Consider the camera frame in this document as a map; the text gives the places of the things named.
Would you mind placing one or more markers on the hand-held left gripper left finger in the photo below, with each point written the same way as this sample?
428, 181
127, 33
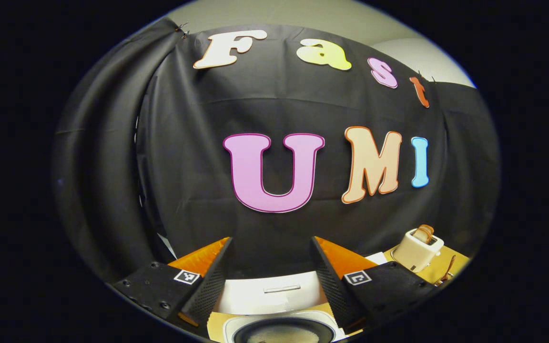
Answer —
210, 290

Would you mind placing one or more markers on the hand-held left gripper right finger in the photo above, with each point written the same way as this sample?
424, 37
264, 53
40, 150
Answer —
334, 290

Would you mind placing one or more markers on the white rice cooker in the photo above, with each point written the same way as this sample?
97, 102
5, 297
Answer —
274, 297

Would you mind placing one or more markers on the white rice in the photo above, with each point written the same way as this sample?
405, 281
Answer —
284, 337

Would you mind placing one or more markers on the brown wooden spoon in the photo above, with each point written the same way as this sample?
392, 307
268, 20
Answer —
448, 267

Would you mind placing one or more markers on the white toaster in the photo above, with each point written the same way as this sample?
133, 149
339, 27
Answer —
415, 255

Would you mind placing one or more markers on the brown bread slice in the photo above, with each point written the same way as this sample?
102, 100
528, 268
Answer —
429, 231
420, 233

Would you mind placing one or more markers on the black backdrop cloth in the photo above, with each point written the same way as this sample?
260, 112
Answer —
184, 143

